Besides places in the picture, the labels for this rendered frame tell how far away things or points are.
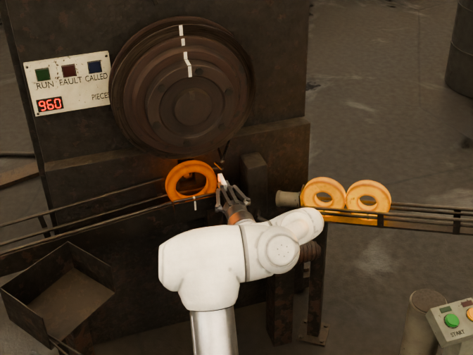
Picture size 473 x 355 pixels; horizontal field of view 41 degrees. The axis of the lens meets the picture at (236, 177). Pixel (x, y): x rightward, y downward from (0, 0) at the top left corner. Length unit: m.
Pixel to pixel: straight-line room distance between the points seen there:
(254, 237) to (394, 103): 3.11
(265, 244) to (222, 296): 0.15
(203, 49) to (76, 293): 0.86
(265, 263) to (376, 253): 1.77
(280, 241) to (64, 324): 0.88
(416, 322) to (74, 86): 1.34
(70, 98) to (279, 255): 1.01
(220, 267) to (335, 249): 1.76
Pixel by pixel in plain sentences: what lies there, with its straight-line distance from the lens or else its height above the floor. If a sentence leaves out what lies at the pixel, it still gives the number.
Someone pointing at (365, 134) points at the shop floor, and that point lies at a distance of 4.01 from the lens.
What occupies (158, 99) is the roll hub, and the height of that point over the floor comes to 1.16.
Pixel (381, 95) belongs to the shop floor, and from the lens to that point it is 4.50.
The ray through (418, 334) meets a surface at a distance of 2.21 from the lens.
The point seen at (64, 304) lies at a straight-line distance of 2.08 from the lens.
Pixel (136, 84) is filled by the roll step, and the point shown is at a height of 1.19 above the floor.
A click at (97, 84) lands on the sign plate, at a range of 2.09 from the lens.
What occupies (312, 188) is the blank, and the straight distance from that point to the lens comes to 2.21.
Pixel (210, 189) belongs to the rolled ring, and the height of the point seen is 0.73.
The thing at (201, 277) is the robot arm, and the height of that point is 1.08.
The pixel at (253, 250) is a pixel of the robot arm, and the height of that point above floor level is 1.11.
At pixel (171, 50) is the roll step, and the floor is 1.28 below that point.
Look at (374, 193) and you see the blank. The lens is 2.18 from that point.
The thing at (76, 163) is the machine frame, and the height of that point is 0.87.
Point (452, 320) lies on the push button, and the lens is 2.01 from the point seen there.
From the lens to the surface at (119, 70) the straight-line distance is 1.94.
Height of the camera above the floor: 2.03
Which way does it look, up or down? 35 degrees down
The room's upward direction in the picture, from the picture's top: 2 degrees counter-clockwise
